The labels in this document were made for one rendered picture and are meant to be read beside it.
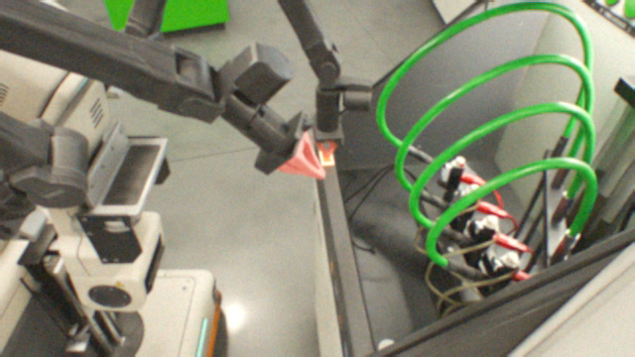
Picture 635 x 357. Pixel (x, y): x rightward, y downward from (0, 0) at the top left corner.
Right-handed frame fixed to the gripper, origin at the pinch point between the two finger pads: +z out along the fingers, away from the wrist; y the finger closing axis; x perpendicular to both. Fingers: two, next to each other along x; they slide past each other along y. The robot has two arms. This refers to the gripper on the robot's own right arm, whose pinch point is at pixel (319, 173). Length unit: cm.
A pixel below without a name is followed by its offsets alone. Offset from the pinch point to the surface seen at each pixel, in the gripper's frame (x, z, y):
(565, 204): 5.8, 34.2, 23.4
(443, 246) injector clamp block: 7.0, 33.5, -0.1
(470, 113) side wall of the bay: 53, 39, 8
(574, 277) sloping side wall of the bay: -13.5, 26.4, 23.8
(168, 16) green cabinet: 281, -52, -192
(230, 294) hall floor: 46, 50, -120
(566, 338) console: -18.7, 30.9, 19.1
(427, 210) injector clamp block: 16.5, 31.5, -2.1
